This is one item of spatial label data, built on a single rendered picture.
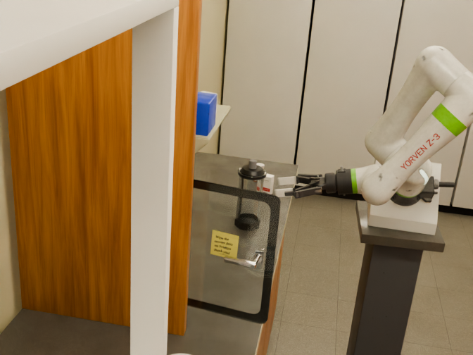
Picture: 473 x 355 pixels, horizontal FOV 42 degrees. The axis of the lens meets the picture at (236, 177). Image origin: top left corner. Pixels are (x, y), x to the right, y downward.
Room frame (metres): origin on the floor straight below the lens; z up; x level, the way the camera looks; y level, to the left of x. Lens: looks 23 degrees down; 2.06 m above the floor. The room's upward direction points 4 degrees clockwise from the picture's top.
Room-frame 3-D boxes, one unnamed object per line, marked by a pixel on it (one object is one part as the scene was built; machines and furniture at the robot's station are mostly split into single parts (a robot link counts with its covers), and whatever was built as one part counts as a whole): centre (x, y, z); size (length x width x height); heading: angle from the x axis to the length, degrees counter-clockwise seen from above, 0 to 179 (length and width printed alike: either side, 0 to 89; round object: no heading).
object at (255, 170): (2.16, -0.06, 1.18); 0.09 x 0.09 x 0.07
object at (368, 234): (2.31, -0.68, 0.92); 0.32 x 0.32 x 0.04; 85
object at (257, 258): (1.45, -0.03, 1.20); 0.10 x 0.05 x 0.03; 74
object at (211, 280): (1.50, 0.03, 1.19); 0.30 x 0.01 x 0.40; 74
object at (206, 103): (1.60, 0.13, 1.55); 0.10 x 0.10 x 0.09; 82
